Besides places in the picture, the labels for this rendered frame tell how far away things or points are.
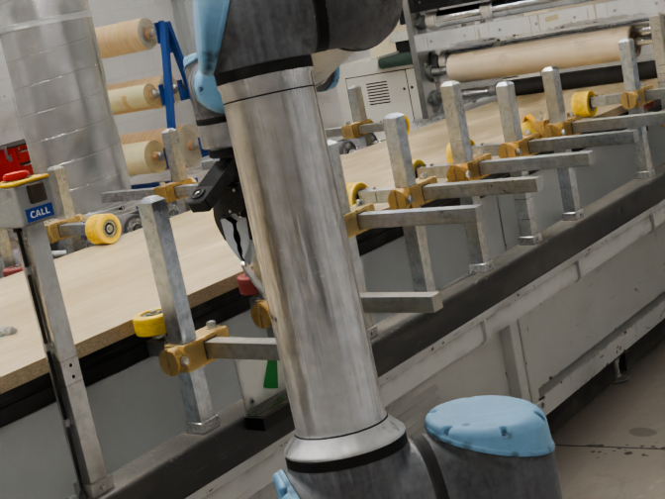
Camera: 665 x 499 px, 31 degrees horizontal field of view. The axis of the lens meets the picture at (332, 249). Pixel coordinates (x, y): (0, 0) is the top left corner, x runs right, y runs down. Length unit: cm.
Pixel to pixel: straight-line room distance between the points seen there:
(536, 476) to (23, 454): 102
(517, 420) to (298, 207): 36
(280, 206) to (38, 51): 489
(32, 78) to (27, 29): 24
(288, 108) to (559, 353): 249
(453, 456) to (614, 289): 269
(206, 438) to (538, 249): 125
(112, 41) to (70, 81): 339
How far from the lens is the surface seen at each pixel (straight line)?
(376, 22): 142
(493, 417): 146
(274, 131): 136
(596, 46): 465
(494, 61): 486
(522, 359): 348
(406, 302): 214
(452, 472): 143
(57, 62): 619
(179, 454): 208
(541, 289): 318
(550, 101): 327
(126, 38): 947
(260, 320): 227
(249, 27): 136
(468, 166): 283
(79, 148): 621
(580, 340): 387
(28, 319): 247
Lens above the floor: 138
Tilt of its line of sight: 11 degrees down
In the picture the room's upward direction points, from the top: 11 degrees counter-clockwise
